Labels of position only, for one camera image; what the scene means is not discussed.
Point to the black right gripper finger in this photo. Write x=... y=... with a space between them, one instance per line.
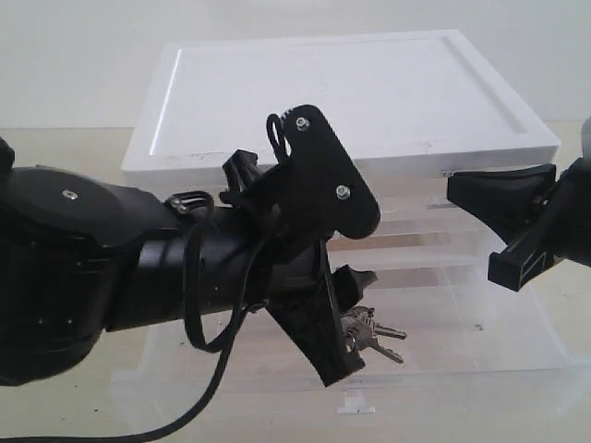
x=508 y=202

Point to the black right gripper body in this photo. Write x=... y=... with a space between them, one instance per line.
x=560 y=230

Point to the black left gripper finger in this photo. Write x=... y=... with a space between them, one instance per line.
x=349 y=286
x=301 y=300

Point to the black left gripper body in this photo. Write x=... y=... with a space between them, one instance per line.
x=312 y=192

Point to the key bunch with blue tag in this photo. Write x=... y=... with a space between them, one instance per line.
x=361 y=331

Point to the clear plastic storage box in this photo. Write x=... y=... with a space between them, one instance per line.
x=456 y=324

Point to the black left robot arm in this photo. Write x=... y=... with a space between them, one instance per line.
x=80 y=257

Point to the top right small drawer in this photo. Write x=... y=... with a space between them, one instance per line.
x=413 y=198

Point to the white translucent drawer cabinet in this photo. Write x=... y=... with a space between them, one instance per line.
x=418 y=104

